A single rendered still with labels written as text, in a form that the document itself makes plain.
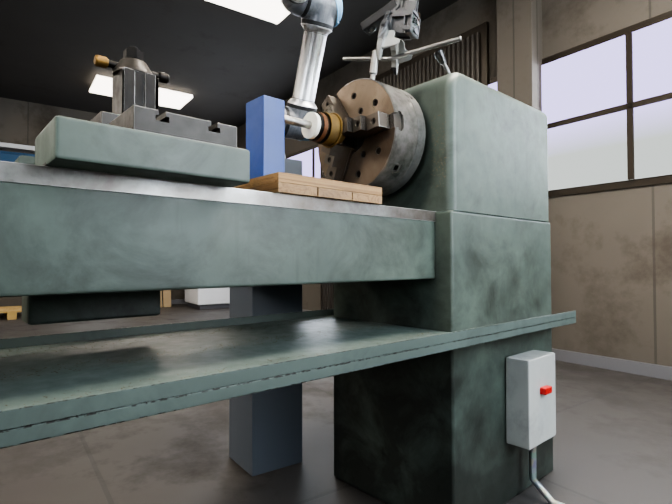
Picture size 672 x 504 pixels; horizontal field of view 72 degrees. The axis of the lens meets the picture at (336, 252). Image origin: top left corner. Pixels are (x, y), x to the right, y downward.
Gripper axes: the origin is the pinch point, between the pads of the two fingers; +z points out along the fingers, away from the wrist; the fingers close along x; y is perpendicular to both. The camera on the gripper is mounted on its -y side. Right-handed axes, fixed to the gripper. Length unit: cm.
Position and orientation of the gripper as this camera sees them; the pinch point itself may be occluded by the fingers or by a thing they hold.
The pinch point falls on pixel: (385, 67)
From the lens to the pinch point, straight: 139.8
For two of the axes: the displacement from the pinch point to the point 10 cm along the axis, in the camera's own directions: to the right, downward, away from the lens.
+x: 4.5, -0.5, 8.9
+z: -1.2, 9.9, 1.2
